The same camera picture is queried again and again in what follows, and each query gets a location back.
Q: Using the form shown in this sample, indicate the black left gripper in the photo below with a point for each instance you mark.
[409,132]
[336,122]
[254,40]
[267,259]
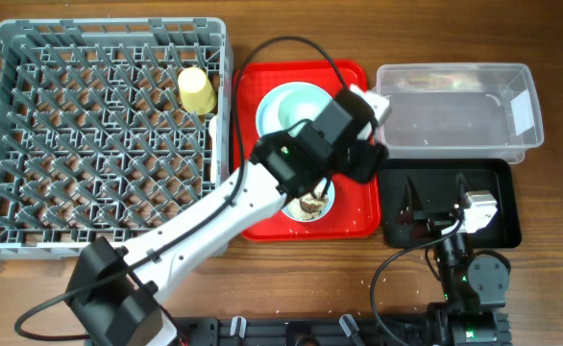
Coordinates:
[374,159]

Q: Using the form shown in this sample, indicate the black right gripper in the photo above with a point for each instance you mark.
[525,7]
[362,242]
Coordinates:
[410,210]

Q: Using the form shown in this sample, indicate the light blue food bowl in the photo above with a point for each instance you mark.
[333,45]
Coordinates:
[326,189]

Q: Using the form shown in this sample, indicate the light blue plate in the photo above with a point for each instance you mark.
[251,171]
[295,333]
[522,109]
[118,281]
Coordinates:
[267,111]

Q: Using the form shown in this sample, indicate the yellow plastic cup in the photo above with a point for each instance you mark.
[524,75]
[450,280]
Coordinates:
[196,91]

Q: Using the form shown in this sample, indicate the white plastic fork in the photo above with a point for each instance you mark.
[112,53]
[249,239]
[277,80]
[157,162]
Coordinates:
[212,131]

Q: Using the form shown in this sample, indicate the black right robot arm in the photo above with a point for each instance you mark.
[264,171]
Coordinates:
[461,217]

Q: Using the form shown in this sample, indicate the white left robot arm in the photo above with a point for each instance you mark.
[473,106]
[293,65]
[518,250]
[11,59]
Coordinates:
[117,293]

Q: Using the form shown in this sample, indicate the grey dishwasher rack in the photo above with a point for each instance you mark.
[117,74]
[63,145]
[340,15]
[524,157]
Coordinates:
[94,139]

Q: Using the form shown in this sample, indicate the black tray bin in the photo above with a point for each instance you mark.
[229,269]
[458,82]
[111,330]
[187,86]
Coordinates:
[434,182]

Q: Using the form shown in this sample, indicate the red plastic tray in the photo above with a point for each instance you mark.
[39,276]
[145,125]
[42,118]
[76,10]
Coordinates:
[355,211]

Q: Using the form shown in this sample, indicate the food scraps in bowl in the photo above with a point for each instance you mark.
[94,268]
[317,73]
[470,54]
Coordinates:
[308,207]

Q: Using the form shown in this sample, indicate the clear plastic bin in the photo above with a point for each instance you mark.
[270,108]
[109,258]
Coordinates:
[464,110]

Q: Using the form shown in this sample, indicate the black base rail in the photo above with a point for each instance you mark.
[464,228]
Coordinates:
[310,329]

